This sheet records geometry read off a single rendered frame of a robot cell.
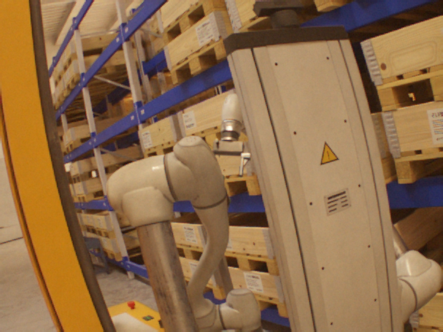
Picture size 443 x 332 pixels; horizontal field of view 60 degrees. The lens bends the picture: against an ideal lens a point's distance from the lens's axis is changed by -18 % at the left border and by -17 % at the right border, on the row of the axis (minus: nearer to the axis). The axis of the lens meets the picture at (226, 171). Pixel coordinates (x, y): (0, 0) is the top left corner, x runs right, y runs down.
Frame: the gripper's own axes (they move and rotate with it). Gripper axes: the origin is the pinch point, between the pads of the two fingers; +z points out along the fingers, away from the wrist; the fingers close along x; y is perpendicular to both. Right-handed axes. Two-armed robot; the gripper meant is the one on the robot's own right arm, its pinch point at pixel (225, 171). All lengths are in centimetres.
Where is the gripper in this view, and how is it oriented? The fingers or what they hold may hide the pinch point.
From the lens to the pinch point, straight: 196.0
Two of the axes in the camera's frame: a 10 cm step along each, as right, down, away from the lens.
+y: -1.4, -4.0, -9.1
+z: -1.2, 9.2, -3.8
